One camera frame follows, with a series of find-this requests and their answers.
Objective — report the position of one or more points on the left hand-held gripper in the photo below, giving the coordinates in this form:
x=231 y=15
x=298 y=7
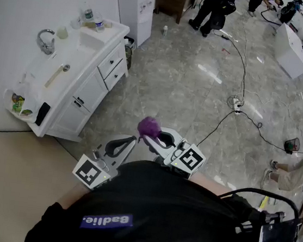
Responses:
x=90 y=171

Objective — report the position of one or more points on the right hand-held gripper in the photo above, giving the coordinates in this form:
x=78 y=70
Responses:
x=190 y=161

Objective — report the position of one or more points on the purple cloth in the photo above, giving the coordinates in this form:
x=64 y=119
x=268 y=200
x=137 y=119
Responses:
x=149 y=128

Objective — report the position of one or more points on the white drawer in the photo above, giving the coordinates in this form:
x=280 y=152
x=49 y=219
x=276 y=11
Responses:
x=116 y=79
x=108 y=57

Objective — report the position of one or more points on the person's left forearm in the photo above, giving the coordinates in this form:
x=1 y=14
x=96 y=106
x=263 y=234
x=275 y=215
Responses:
x=74 y=194

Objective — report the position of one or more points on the person's right forearm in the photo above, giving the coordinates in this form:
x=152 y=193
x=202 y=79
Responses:
x=209 y=185

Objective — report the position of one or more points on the white cabinet door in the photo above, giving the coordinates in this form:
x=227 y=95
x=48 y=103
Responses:
x=69 y=117
x=92 y=90

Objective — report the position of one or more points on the person's black shirt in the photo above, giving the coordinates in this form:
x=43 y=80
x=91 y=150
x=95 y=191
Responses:
x=156 y=214

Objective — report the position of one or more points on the white power strip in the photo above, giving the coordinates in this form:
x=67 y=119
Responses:
x=236 y=106

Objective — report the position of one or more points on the black phone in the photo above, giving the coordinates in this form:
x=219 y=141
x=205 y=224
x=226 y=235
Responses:
x=42 y=114

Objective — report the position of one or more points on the black mesh trash bin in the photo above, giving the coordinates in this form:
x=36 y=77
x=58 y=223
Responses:
x=128 y=54

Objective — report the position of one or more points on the long wooden strip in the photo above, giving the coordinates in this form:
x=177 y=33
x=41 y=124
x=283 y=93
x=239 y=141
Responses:
x=53 y=77

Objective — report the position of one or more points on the metal sink drain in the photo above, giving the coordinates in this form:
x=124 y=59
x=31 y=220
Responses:
x=66 y=68

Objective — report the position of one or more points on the white vanity sink cabinet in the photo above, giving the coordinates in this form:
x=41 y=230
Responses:
x=73 y=61

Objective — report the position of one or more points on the small red object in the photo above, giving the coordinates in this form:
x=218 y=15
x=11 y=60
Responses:
x=226 y=51

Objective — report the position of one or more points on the small white bottle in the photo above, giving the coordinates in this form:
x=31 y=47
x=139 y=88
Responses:
x=165 y=31

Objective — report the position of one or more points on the white plastic bag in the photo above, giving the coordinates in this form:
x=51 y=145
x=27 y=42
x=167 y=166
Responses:
x=20 y=96

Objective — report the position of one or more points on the small black mesh wastebasket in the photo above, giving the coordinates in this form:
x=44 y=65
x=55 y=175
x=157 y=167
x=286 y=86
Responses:
x=292 y=146

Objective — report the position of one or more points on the wooden block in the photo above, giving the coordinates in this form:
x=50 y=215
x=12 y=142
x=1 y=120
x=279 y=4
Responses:
x=89 y=25
x=108 y=24

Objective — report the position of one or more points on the chrome faucet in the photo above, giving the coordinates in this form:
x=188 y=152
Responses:
x=44 y=45

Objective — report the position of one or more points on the blue label water bottle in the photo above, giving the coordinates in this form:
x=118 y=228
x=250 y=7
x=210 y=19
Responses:
x=99 y=23

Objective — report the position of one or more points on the pale green cup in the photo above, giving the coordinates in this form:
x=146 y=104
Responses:
x=62 y=32

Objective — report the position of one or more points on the clear glass cup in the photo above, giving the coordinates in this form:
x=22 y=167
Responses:
x=75 y=23

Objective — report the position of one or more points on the green label water bottle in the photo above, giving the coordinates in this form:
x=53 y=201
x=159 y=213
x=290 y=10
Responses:
x=87 y=14

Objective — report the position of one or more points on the white box cabinet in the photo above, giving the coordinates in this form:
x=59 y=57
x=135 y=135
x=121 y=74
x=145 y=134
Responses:
x=291 y=50

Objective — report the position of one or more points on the black equipment bag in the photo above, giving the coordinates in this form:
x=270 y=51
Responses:
x=289 y=11

